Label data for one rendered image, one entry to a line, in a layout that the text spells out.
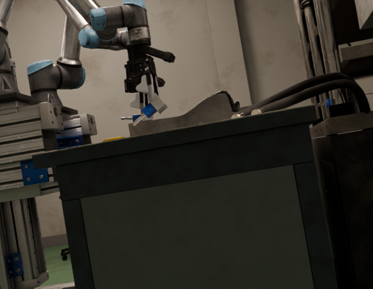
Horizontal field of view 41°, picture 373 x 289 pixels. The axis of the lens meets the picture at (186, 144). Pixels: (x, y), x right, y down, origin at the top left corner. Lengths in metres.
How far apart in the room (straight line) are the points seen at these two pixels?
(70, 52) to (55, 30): 3.66
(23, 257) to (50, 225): 3.88
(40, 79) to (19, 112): 0.55
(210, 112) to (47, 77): 0.85
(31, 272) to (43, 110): 0.67
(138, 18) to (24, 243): 0.97
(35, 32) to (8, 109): 4.33
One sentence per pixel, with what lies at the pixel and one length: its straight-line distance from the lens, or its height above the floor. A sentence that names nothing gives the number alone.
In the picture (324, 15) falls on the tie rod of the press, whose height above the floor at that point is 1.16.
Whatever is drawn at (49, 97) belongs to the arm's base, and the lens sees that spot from 2.31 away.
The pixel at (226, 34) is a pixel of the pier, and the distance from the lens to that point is 5.61.
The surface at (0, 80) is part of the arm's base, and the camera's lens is 1.86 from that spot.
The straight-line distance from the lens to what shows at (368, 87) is 2.36.
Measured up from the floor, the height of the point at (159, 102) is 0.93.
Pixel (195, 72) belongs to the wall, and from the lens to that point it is 5.66.
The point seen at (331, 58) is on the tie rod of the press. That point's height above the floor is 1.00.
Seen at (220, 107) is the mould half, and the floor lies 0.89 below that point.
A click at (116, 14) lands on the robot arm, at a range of 1.77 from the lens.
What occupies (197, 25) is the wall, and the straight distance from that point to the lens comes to 5.77.
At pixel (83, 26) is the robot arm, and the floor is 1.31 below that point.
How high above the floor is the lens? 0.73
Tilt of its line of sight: 2 degrees up
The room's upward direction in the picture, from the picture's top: 10 degrees counter-clockwise
